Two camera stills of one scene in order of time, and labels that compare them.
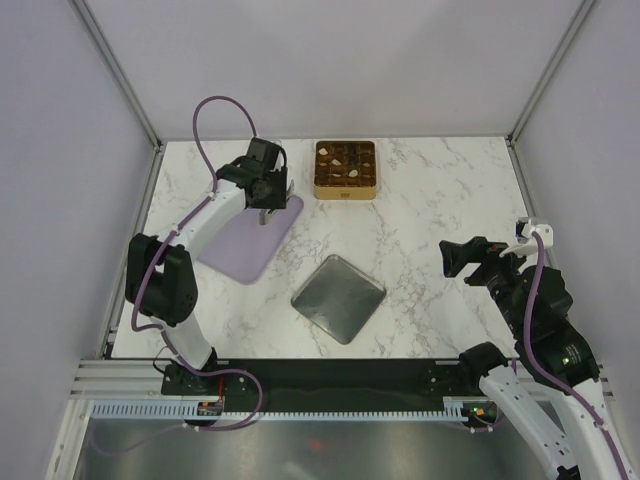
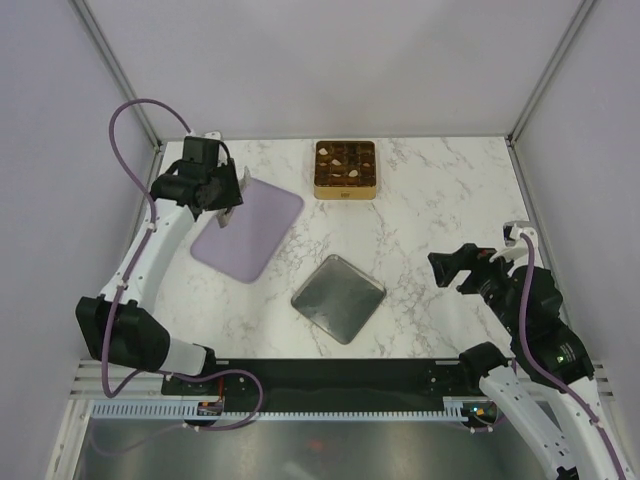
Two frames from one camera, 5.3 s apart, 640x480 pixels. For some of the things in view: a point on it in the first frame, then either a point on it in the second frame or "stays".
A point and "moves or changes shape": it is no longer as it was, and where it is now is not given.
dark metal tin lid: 339,297 stays
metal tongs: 264,213 moves or changes shape
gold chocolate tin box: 345,170 stays
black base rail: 322,381 stays
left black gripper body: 275,192 to 226,188
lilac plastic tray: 247,248 stays
